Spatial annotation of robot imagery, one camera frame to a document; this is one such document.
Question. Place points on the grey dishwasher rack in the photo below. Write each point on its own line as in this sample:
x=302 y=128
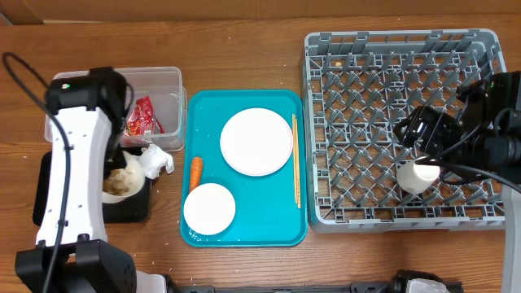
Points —
x=356 y=87

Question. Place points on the teal plastic tray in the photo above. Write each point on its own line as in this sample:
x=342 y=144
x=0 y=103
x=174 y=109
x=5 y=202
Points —
x=266 y=213

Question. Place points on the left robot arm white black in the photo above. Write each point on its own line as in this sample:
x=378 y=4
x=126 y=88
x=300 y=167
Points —
x=72 y=253

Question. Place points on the red snack wrapper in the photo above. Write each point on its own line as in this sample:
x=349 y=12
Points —
x=142 y=120

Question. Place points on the black waste tray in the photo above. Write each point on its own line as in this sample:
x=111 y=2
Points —
x=136 y=208

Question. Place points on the clear plastic bin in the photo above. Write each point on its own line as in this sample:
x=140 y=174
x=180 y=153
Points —
x=163 y=85

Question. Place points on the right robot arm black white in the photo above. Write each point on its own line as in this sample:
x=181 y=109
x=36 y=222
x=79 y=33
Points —
x=482 y=142

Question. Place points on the large white plate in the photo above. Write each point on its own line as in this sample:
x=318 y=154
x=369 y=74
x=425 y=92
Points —
x=256 y=142

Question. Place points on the orange carrot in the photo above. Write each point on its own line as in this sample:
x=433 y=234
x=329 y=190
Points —
x=196 y=169

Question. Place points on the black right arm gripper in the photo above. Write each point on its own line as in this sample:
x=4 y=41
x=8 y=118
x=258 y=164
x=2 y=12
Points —
x=418 y=133

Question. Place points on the white tissue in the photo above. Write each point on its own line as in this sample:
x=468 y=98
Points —
x=153 y=159

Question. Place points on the wooden chopstick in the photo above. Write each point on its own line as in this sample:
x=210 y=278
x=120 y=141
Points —
x=293 y=126
x=297 y=163

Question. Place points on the white plastic cup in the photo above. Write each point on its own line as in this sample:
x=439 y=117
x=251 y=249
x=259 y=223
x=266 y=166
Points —
x=416 y=178

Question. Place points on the pink bowl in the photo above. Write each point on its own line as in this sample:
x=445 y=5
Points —
x=209 y=209

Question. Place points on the cream bowl with food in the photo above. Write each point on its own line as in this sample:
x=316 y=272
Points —
x=124 y=183

